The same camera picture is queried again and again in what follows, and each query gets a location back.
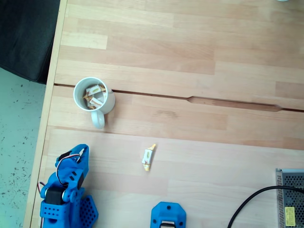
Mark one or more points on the white ceramic mug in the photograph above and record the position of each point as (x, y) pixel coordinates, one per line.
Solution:
(108, 104)

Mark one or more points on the black upholstered seat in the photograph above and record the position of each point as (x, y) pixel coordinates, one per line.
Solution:
(23, 35)

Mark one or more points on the metal mesh power supply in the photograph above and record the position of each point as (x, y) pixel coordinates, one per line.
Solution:
(293, 197)

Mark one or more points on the blue post base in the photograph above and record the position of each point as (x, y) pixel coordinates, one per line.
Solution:
(168, 212)

